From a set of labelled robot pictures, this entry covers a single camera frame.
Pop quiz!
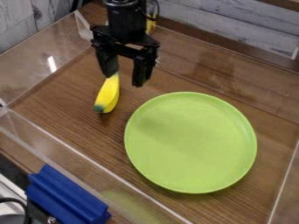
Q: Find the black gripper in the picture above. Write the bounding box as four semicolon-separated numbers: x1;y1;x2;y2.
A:
91;25;160;88

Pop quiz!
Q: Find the yellow toy banana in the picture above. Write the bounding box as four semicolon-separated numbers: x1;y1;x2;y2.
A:
94;73;120;113

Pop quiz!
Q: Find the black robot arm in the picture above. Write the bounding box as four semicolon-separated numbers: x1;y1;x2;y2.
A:
90;0;160;88

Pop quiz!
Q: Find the green round plate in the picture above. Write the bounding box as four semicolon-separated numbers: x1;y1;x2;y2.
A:
124;92;258;193

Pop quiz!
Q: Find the yellow labelled tin can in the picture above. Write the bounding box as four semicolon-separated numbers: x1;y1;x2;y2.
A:
146;6;156;34

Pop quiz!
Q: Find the blue plastic clamp block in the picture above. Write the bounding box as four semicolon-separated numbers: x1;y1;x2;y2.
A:
26;164;111;224

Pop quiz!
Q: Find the clear acrylic triangle bracket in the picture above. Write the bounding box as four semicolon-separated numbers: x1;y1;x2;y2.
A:
74;10;92;41

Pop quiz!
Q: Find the clear acrylic front wall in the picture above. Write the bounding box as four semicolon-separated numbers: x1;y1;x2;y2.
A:
0;99;192;224

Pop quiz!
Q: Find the black cable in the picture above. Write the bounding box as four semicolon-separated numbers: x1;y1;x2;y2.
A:
0;197;31;224

